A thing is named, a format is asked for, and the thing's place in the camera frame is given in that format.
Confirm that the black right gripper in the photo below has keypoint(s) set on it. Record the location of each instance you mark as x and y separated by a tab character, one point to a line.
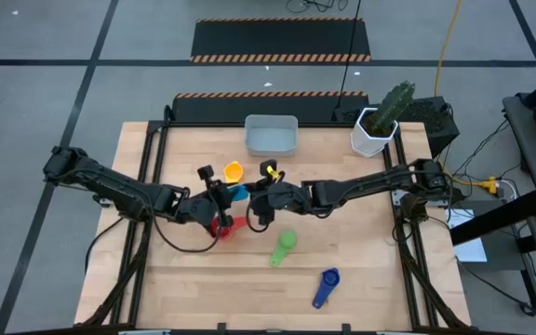
286	197

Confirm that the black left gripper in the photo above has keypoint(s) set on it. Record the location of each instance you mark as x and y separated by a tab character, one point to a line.
200	207

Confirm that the light blue measuring cup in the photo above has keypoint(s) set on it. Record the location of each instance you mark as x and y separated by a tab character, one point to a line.
241	193

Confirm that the yellow measuring cup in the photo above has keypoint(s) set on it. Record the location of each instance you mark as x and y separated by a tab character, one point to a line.
233	172

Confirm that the red measuring cup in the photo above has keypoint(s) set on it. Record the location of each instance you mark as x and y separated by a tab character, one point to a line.
239	223

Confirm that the green measuring cup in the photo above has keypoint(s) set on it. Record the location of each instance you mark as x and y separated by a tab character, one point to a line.
287	238

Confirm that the small dark blue measuring cup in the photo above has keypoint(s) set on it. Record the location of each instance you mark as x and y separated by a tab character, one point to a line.
330	277

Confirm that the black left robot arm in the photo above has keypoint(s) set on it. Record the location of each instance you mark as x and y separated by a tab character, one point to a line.
110	186

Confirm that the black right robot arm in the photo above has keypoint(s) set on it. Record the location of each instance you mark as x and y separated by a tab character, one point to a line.
365	183

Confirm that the grey plastic basket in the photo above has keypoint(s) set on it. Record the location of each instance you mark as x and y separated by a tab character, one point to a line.
270	139

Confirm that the black hazard-striped floor ramp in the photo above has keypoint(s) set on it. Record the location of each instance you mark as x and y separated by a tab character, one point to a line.
277	39
249	109

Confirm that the white planter pot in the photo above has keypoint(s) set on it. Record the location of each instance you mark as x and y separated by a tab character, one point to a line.
365	144

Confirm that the green cactus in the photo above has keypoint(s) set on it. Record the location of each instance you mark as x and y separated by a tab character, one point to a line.
391	107

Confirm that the black mesh computer case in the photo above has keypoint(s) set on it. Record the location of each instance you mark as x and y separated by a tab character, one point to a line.
431	121

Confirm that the white paper sheet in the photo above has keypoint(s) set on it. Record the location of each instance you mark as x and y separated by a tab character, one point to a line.
470	249

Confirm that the black desk support bar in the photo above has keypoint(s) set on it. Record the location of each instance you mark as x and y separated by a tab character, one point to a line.
496	218

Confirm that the black aluminium table frame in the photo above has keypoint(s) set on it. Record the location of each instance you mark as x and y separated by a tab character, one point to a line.
155	125

